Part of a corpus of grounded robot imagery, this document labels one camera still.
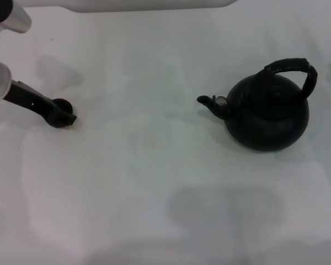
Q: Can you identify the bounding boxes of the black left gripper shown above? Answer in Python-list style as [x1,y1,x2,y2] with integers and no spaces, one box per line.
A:
[3,79,79,127]

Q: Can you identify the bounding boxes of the small dark teacup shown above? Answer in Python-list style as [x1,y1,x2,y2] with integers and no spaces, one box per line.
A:
[45,98,76,129]

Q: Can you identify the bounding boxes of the black round teapot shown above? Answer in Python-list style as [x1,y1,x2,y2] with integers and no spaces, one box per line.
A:
[196,57,319,152]

